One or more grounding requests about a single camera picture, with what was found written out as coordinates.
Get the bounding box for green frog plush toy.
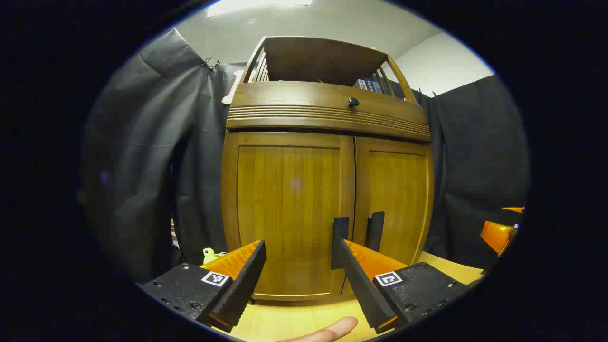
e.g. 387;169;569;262
203;247;228;265

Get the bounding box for ceiling light panel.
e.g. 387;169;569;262
206;0;313;19

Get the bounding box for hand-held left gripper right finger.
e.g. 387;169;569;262
335;239;471;334

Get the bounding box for wooden drawer with black knob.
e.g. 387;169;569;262
226;81;433;143

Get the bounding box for black backdrop cloth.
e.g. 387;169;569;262
80;28;530;285

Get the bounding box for wooden shoe cabinet door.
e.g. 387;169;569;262
354;137;435;266
222;132;356;301

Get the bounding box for wooden double-door shoe cabinet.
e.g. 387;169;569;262
221;36;435;304

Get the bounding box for blue and white boxes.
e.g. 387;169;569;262
354;77;385;94

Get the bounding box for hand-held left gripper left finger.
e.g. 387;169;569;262
138;240;267;333

